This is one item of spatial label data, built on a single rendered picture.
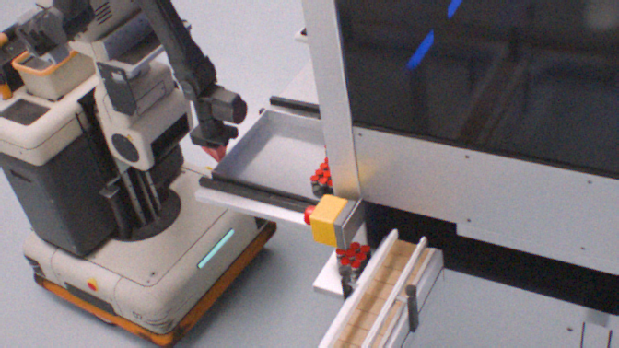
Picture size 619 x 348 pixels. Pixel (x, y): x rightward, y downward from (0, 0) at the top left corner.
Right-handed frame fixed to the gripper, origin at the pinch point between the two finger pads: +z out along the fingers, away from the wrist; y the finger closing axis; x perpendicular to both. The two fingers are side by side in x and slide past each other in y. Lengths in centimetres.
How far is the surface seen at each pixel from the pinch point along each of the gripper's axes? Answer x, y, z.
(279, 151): 9.8, 10.5, 2.1
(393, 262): -18, 54, -3
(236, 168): 0.6, 3.5, 2.2
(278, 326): 18, -11, 90
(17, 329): -17, -98, 92
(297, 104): 26.4, 6.6, 0.3
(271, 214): -10.3, 19.8, 2.4
